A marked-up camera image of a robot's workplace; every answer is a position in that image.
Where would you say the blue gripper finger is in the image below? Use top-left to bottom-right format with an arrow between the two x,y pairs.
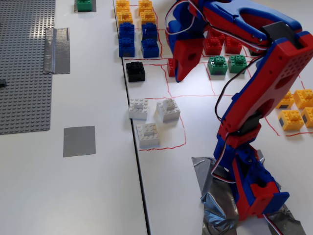
167,20 -> 188,58

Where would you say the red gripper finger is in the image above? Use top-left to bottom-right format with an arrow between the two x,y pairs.
175,60 -> 200,83

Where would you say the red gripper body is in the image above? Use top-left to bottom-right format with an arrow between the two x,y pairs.
172,38 -> 204,65

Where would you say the black brick block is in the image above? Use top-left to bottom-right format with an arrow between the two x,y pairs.
126,61 -> 146,83

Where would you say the red brick block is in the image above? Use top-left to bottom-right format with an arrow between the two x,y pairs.
209,28 -> 226,40
203,36 -> 225,56
224,36 -> 243,55
167,58 -> 177,77

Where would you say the blue brick block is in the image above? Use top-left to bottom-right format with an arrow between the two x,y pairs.
141,22 -> 158,41
118,37 -> 135,58
141,38 -> 160,59
119,22 -> 135,41

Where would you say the yellow brick block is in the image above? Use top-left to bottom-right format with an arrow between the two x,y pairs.
301,107 -> 313,128
138,0 -> 154,13
115,0 -> 131,12
275,90 -> 295,110
293,89 -> 313,110
140,10 -> 157,25
278,109 -> 305,130
116,10 -> 134,25

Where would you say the green brick block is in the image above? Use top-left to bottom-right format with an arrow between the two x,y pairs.
207,55 -> 228,76
76,0 -> 93,12
228,54 -> 247,74

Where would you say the white brick block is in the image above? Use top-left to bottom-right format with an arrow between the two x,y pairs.
129,97 -> 149,120
156,98 -> 181,123
136,122 -> 161,148

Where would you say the grey studded baseplate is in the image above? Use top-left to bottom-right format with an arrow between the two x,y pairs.
0,0 -> 56,135

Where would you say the white red servo cable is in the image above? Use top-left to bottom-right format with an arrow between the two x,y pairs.
211,136 -> 237,185
164,0 -> 209,37

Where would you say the black servo cable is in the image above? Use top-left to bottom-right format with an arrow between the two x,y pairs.
214,54 -> 265,122

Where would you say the grey duct tape strip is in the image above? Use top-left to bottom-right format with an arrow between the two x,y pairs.
43,27 -> 71,75

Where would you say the crumpled grey duct tape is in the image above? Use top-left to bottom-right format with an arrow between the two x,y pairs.
191,149 -> 307,235

